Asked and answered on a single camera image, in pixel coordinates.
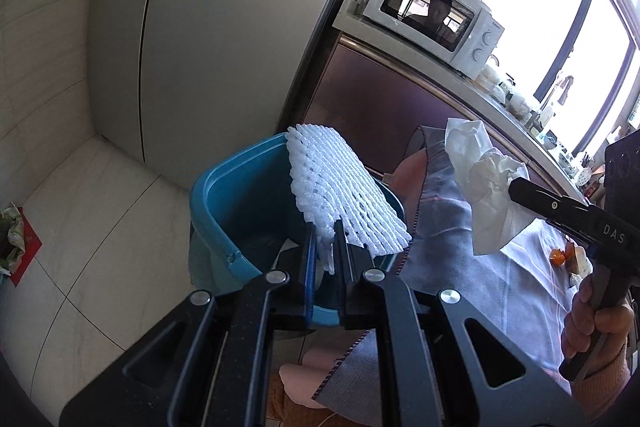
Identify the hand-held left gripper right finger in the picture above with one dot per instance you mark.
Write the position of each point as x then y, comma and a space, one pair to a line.
343, 257

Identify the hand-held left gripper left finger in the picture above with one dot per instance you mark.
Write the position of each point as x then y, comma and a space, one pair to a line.
309, 257

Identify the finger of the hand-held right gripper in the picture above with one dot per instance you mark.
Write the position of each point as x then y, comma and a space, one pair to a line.
542, 201

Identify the white foam fruit net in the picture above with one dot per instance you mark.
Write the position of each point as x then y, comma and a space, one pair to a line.
335, 187

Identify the white tissue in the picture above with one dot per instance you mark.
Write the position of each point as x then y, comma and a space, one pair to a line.
480, 167

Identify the blue plastic bin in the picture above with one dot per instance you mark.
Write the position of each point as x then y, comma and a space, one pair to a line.
240, 207

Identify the person's right forearm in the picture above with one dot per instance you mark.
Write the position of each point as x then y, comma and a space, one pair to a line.
612, 387

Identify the person's right hand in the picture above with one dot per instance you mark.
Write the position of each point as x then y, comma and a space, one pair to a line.
580, 322

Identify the grey checked tablecloth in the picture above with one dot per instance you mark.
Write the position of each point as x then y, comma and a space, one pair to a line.
450, 257

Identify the metal faucet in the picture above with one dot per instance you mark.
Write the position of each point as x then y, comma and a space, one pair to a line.
565, 92

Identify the cluster of kitchen jars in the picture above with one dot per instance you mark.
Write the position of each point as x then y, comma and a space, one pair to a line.
505, 92

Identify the purple kitchen cabinet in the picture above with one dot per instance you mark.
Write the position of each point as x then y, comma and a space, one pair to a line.
380, 97

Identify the kitchen window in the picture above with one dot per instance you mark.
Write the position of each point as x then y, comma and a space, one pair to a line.
550, 7

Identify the white microwave oven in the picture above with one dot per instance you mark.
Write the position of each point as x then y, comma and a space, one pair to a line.
425, 22

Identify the grey refrigerator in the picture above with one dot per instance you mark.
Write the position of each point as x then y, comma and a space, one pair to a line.
225, 32

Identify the red floor mat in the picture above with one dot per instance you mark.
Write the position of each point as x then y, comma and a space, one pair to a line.
27, 252

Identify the green and white bag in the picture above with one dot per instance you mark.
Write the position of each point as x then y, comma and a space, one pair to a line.
11, 232

